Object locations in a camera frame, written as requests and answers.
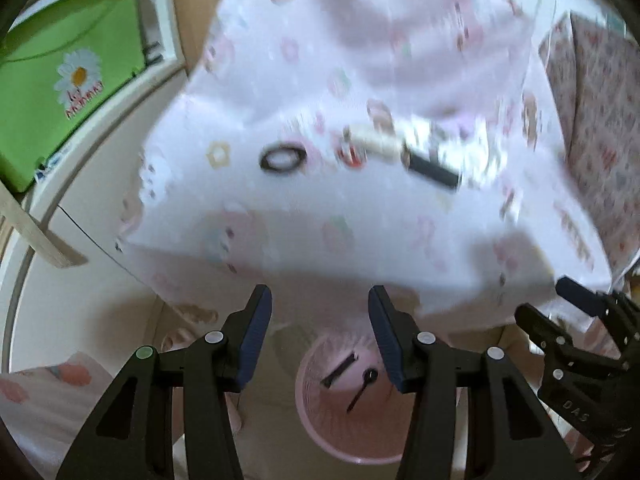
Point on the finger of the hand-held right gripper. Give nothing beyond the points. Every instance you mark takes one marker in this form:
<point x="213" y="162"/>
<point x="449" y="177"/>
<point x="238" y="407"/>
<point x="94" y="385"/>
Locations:
<point x="537" y="322"/>
<point x="580" y="296"/>

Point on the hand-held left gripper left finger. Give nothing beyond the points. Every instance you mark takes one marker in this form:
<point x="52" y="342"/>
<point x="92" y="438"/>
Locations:
<point x="254" y="332"/>

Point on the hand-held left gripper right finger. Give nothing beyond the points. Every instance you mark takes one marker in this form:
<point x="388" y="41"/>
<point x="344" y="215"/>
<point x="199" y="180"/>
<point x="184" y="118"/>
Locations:
<point x="386" y="342"/>

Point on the pink plastic waste basket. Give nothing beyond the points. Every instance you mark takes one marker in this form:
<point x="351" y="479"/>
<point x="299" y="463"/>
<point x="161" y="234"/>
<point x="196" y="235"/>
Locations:
<point x="350" y="440"/>

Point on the small red round cap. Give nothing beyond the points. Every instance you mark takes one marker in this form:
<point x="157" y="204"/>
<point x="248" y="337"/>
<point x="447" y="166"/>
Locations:
<point x="351" y="155"/>

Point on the black flat stick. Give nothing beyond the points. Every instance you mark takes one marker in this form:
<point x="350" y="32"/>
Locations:
<point x="340" y="370"/>

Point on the black small spoon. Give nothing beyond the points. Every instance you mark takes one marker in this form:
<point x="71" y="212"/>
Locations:
<point x="362" y="391"/>

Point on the floral patterned quilt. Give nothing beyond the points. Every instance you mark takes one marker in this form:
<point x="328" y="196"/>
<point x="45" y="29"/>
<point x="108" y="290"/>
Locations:
<point x="602" y="135"/>

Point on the white crumpled tissue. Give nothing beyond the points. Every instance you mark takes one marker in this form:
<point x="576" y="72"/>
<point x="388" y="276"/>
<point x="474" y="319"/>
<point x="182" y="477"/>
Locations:
<point x="477" y="157"/>

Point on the black marker stick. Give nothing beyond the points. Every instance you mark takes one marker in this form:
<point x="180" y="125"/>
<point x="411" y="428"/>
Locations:
<point x="432" y="170"/>

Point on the cream thread spool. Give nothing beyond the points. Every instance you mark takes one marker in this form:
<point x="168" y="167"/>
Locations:
<point x="375" y="142"/>

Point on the pink floral cloth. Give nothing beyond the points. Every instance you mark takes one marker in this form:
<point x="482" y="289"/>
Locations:
<point x="50" y="400"/>

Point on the wooden slat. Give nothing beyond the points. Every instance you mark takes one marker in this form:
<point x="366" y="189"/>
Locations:
<point x="35" y="232"/>

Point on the pink cartoon printed bed sheet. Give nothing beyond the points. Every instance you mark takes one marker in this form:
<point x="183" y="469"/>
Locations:
<point x="300" y="60"/>

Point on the green daisy storage box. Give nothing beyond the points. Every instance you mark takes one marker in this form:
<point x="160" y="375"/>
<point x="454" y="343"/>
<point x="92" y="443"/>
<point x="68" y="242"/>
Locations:
<point x="50" y="110"/>

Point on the white shelf frame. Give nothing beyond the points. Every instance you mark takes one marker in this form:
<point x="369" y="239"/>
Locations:
<point x="165" y="20"/>

